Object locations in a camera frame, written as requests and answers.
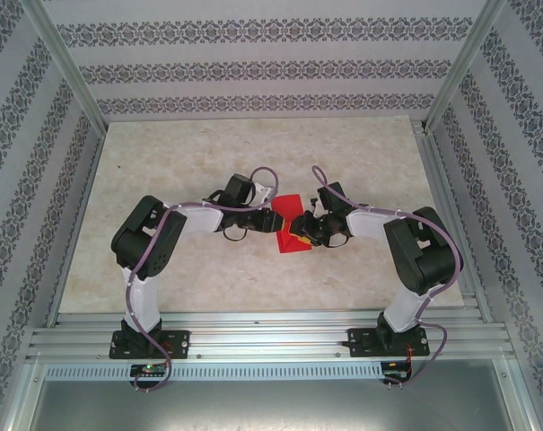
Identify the aluminium frame post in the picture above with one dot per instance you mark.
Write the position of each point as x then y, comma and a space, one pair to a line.
466, 67
69, 67

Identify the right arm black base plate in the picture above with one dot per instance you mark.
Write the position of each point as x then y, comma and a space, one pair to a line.
356, 343

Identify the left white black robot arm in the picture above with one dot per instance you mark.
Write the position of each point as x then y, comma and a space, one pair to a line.
143, 296

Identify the grey metal sheet panel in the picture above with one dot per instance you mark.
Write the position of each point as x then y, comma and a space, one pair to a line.
271, 404

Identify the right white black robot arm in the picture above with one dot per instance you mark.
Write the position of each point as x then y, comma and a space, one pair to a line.
403, 310

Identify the red paper sheet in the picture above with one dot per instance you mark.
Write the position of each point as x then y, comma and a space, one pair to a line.
288, 204

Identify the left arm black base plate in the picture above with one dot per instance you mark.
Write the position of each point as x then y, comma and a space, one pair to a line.
180, 343

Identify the aluminium side rail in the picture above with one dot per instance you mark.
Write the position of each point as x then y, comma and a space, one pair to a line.
475, 303
79, 211

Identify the wide aluminium mounting rail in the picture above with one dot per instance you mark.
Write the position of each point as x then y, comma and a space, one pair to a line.
266, 336

